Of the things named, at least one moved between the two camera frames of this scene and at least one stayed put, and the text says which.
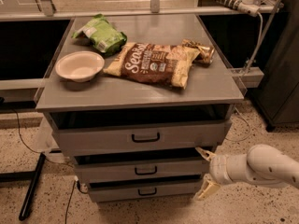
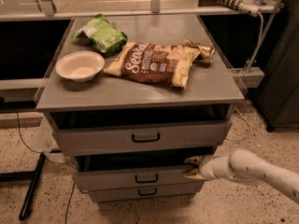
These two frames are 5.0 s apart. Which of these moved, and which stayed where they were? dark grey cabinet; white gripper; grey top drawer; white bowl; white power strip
Moved: white gripper
Stayed: grey top drawer; white bowl; white power strip; dark grey cabinet
